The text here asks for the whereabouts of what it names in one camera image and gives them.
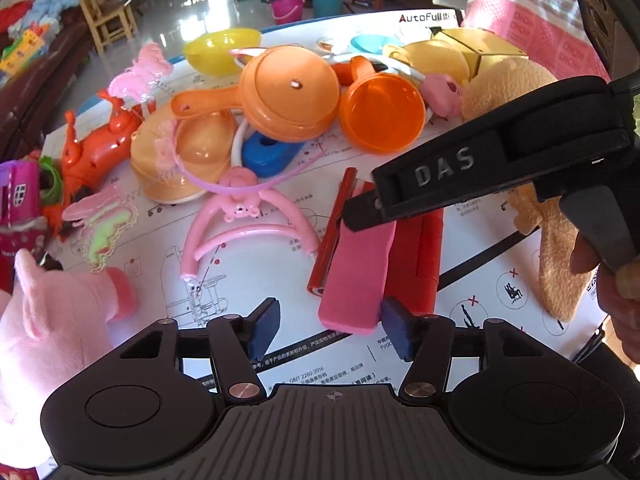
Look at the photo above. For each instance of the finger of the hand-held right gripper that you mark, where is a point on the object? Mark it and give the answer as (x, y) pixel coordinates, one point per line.
(365, 212)

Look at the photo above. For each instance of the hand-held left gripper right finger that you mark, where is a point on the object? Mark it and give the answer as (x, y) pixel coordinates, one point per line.
(397, 330)

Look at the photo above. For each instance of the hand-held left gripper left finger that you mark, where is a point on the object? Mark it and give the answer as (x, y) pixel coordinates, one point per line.
(265, 327)

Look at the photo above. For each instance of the pink foam block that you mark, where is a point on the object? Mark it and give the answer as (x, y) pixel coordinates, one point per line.
(355, 270)

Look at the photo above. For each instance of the tan plush dog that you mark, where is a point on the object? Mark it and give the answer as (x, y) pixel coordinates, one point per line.
(565, 260)

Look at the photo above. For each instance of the orange toy pan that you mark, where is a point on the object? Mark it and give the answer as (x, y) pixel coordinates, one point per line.
(285, 100)

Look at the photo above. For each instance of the person's right hand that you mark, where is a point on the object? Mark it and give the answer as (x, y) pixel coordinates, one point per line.
(620, 305)

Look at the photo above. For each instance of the red flat box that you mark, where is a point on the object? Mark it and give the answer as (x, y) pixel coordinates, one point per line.
(415, 260)

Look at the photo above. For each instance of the orange translucent toy cup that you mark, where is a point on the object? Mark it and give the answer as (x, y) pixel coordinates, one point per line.
(380, 115)

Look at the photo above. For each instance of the blue two-hole toy block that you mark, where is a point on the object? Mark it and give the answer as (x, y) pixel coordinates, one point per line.
(280, 155)

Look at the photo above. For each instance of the yellow cardboard box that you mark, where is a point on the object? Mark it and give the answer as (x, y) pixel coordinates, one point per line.
(480, 45)

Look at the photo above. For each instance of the yellow toy pitcher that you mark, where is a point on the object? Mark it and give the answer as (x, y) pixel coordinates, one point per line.
(435, 60)

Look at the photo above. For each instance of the pink bear headband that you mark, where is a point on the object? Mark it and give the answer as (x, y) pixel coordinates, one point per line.
(240, 205)

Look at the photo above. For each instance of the pink checked blanket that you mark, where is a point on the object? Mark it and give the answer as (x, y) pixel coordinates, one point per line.
(540, 10)

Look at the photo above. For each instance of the white plastic tube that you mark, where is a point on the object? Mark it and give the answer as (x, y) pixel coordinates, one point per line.
(239, 142)

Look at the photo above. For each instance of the purple thin headband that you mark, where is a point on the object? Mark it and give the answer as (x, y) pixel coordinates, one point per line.
(215, 189)

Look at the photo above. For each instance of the cyan plastic bowl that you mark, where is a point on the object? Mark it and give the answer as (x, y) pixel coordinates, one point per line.
(375, 42)

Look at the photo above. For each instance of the peach frilled toy dish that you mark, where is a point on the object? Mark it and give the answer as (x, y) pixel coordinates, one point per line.
(200, 150)

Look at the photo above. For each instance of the pink green butterfly wing toy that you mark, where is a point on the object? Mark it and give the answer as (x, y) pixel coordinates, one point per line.
(105, 230)

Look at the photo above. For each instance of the pink plush pig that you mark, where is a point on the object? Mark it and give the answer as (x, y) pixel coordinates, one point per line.
(50, 320)

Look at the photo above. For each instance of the pink plastic bucket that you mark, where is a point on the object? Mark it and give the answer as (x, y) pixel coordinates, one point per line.
(286, 11)

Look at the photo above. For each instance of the yellow plastic bowl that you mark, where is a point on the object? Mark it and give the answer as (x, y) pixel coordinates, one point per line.
(215, 52)

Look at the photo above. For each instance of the orange toy lobster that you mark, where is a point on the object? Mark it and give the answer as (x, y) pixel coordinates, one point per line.
(100, 145)

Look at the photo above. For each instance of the pink dotted box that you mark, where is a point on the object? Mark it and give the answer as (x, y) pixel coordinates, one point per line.
(15, 242)

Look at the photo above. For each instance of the purple toy house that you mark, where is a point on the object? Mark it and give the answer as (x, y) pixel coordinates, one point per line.
(20, 195)

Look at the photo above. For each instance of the small wooden chair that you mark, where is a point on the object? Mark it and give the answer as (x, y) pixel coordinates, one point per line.
(107, 20)

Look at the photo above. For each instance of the dark brown sofa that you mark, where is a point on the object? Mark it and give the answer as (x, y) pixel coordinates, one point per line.
(30, 105)

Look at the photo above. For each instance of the colourful toy blocks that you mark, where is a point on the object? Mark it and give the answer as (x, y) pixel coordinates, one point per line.
(25, 50)

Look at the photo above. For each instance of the light blue plush cloth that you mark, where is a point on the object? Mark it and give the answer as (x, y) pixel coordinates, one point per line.
(50, 5)

